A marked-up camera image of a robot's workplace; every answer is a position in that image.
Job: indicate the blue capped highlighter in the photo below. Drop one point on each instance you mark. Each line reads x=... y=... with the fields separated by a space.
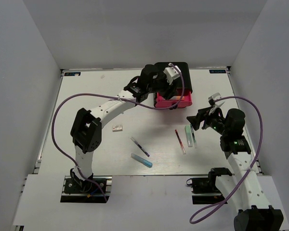
x=141 y=160

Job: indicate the green capped highlighter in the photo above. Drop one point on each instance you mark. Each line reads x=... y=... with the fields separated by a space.
x=188 y=136

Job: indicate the right blue label sticker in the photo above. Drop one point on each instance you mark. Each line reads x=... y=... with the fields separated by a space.
x=217 y=71

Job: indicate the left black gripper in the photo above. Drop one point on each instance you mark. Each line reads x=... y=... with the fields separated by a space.
x=167 y=94

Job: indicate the white eraser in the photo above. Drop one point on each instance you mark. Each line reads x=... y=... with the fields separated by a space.
x=118 y=127

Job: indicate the orange capped highlighter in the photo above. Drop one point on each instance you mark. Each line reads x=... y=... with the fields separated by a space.
x=176 y=98

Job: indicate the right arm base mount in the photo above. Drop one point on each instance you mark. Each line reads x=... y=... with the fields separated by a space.
x=204 y=190

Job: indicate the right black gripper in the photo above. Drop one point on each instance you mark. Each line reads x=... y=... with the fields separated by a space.
x=203 y=114

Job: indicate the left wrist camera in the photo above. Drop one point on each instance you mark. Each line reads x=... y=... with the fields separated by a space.
x=172 y=72

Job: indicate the left blue label sticker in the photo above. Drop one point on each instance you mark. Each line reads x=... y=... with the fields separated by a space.
x=72 y=74

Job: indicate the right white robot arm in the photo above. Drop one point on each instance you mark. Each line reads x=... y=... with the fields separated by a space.
x=240 y=186

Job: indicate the purple pen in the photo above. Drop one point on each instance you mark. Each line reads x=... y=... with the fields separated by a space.
x=143 y=150

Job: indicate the blue label sticker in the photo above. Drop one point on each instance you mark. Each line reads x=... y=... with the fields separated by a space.
x=217 y=71
x=72 y=74

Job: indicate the black drawer cabinet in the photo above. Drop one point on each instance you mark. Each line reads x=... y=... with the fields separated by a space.
x=183 y=66

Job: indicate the red pen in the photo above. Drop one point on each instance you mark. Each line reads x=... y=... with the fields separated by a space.
x=180 y=142

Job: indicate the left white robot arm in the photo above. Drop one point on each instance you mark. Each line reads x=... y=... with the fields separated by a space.
x=87 y=128

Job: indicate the pink drawer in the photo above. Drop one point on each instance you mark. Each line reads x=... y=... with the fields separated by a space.
x=169 y=105
x=187 y=96

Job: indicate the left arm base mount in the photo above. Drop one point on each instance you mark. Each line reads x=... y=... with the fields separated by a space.
x=90 y=194

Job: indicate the dark green pen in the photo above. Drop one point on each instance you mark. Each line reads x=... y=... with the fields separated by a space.
x=193 y=136

